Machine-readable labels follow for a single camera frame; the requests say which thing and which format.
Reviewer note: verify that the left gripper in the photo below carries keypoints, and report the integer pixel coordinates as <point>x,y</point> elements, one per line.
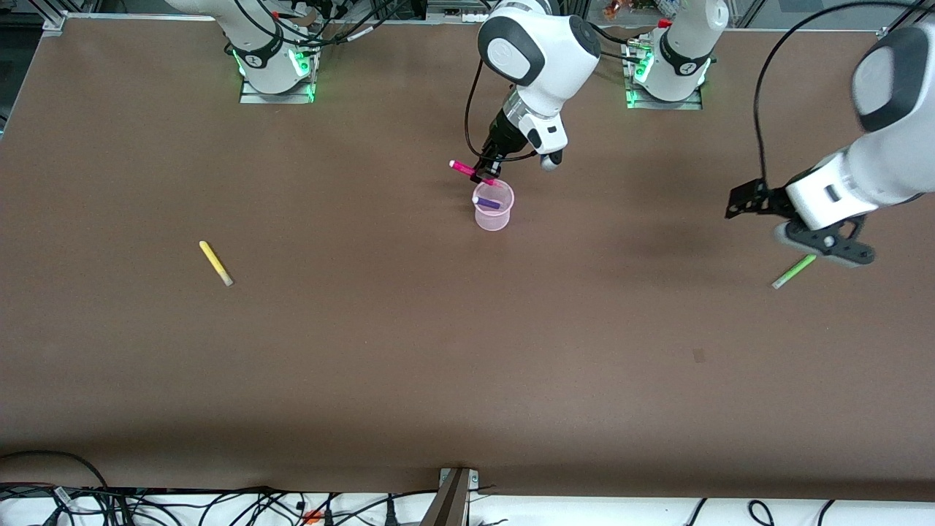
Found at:
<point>768,198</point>

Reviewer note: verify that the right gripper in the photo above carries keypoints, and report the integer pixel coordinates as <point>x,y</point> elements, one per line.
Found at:
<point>502,136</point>

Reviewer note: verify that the pink marker pen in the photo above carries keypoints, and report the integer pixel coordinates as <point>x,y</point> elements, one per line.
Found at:
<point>462,168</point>

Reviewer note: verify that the purple marker pen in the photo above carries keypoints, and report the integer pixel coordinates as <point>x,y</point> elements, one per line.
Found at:
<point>488,203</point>

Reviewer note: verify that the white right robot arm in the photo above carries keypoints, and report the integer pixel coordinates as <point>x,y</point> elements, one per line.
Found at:
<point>537,51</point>

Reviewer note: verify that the pink pen holder cup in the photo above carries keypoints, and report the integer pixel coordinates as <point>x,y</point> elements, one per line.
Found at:
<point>495,219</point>

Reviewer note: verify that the green marker pen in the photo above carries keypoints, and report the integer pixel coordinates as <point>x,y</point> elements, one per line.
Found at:
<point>791,272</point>

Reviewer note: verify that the grey box device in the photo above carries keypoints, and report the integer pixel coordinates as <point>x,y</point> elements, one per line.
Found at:
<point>456,9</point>

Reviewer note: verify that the copper coloured object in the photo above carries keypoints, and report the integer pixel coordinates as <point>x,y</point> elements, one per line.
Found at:
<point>612,9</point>

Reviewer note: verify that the yellow marker pen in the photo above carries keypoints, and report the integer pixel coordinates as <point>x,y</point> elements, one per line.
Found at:
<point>215,263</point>

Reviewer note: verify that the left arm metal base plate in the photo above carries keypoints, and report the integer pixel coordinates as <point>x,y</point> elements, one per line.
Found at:
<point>690,104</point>

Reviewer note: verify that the aluminium frame corner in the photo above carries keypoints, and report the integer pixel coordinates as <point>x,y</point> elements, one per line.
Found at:
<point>56,22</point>
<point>889,32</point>

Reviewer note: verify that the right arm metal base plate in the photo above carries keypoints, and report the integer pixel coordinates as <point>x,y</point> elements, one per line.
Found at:
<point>252,97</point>

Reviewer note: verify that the metal mounting bracket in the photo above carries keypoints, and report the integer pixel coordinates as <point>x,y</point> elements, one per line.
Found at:
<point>471,478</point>

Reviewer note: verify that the dark metal post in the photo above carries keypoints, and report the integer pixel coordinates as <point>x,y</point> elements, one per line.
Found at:
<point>447,504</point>

